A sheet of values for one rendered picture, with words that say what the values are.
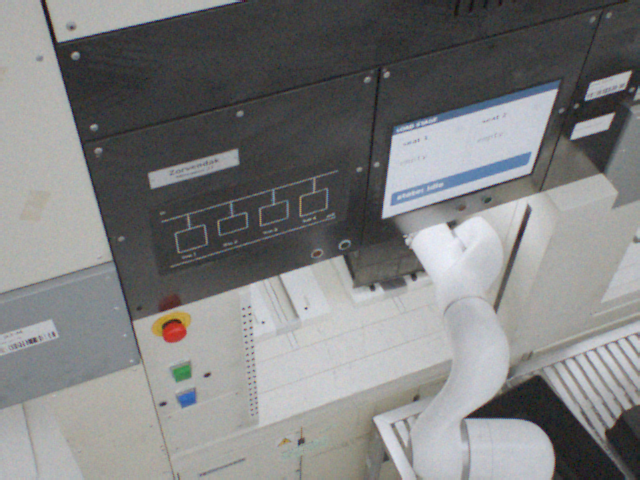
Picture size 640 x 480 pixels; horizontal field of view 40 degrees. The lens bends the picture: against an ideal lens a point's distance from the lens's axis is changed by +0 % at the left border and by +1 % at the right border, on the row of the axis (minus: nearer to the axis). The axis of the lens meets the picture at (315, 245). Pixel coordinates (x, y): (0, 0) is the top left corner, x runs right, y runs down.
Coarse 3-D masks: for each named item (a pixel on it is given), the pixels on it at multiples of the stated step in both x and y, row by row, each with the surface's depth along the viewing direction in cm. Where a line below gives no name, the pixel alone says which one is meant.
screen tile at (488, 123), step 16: (496, 112) 132; (512, 112) 134; (528, 112) 135; (480, 128) 134; (496, 128) 135; (528, 128) 139; (496, 144) 139; (512, 144) 140; (528, 144) 142; (480, 160) 140
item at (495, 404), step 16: (528, 384) 188; (544, 384) 186; (496, 400) 184; (512, 400) 190; (528, 400) 195; (544, 400) 189; (560, 400) 183; (480, 416) 186; (496, 416) 192; (512, 416) 198; (528, 416) 198; (544, 416) 192; (560, 416) 185; (560, 432) 188; (576, 432) 182; (560, 448) 191; (576, 448) 185; (592, 448) 179; (560, 464) 188; (576, 464) 188; (592, 464) 182; (608, 464) 176
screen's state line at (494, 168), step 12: (516, 156) 144; (528, 156) 145; (480, 168) 142; (492, 168) 143; (504, 168) 145; (516, 168) 146; (444, 180) 141; (456, 180) 142; (468, 180) 143; (396, 192) 138; (408, 192) 139; (420, 192) 141; (432, 192) 142; (396, 204) 141
